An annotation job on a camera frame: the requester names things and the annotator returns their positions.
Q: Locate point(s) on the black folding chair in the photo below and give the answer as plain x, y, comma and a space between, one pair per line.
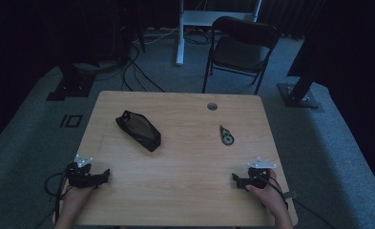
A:
239, 47

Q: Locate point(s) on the black metal stand base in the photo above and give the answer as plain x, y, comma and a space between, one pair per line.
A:
298, 93
72, 86

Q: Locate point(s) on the black mesh pencil case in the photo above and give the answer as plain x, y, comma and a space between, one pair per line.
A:
140, 132

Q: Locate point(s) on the person's right hand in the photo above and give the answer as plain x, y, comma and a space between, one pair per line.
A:
267, 194

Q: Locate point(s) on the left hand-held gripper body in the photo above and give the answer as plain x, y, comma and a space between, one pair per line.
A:
78, 176

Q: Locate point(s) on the white desk frame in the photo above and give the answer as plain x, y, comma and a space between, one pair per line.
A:
183, 19

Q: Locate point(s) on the person's left hand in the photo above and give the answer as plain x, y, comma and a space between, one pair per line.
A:
77, 195

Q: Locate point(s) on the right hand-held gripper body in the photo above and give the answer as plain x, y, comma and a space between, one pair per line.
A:
259, 173

